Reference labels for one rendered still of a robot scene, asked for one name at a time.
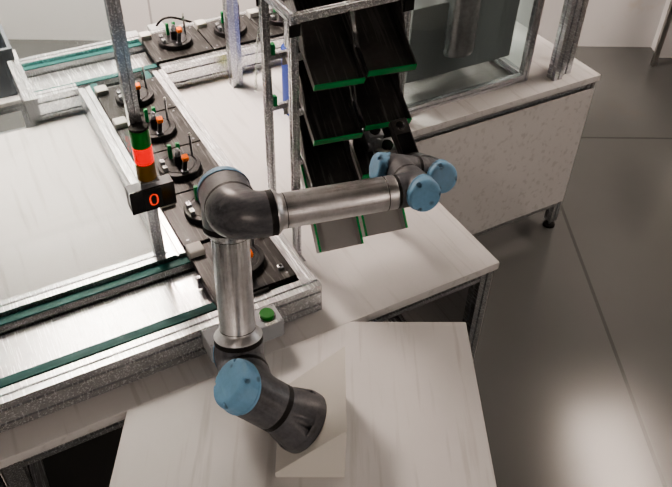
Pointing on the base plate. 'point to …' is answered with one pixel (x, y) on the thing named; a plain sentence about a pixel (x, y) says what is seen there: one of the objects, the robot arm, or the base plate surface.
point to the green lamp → (140, 140)
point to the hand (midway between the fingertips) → (385, 147)
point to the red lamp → (143, 156)
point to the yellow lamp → (146, 172)
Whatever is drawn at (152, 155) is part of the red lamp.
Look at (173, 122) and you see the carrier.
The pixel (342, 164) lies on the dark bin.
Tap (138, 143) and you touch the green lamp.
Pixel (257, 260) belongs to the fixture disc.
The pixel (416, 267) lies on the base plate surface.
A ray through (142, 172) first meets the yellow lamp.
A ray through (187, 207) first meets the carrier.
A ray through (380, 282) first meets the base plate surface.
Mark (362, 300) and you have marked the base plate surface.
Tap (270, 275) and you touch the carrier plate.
